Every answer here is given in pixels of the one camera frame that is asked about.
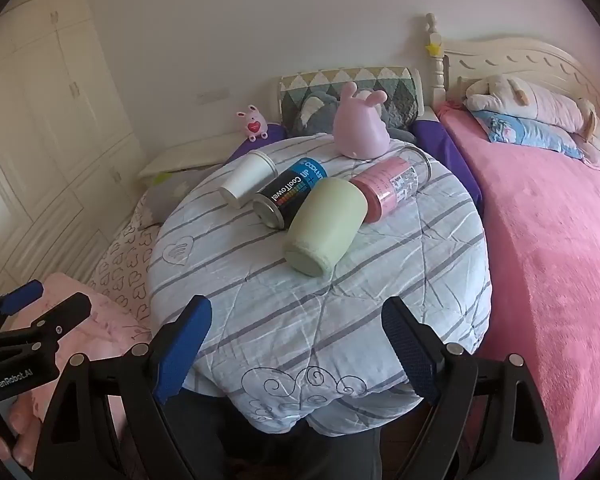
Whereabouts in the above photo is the dark cloth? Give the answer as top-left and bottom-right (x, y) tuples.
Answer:
(180, 390), (411, 480)

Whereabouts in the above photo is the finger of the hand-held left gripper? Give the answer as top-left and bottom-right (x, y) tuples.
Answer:
(0, 280), (45, 335)
(0, 292), (93, 357)

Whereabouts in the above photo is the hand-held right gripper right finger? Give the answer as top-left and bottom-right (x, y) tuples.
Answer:
(377, 296), (562, 480)

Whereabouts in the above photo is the cream pillow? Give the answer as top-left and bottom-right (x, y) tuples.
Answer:
(137, 132), (253, 178)

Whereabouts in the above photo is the cream wardrobe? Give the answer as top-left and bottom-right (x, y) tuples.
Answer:
(0, 0), (148, 306)

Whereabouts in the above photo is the blue printed pillow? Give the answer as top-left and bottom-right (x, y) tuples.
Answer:
(472, 109), (586, 160)

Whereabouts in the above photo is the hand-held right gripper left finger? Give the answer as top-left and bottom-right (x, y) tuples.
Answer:
(30, 294), (231, 480)

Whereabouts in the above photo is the heart print sheet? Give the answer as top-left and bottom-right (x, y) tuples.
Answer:
(87, 195), (163, 321)

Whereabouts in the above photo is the pink clear-ended can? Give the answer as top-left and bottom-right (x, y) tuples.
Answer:
(349, 145), (433, 225)

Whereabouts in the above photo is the patchwork diamond cushion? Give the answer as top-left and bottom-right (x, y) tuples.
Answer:
(279, 66), (417, 136)

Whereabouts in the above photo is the large pink bunny toy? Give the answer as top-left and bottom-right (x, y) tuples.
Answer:
(332, 81), (391, 159)

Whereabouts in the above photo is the pink fluffy cloth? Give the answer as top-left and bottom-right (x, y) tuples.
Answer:
(0, 272), (153, 461)

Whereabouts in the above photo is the grey and green pillow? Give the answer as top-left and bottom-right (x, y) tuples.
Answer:
(142, 170), (201, 223)

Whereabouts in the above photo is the light green cup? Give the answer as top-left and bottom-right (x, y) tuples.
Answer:
(284, 177), (370, 278)

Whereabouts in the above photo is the striped light blue quilt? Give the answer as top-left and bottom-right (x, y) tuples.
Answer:
(145, 132), (493, 436)

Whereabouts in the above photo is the white plush toy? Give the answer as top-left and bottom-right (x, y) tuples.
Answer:
(464, 74), (600, 143)

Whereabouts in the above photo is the white paper cup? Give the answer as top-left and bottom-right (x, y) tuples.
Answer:
(219, 150), (279, 210)

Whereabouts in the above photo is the black and blue can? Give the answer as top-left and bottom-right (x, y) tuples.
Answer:
(252, 156), (329, 231)

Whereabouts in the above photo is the pink bed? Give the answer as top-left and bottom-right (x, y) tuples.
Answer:
(437, 100), (600, 480)

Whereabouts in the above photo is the cream wooden headboard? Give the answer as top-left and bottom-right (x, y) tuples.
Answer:
(424, 12), (600, 126)

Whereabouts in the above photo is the small pink bunny toy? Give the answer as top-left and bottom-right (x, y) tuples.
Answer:
(236, 105), (270, 142)

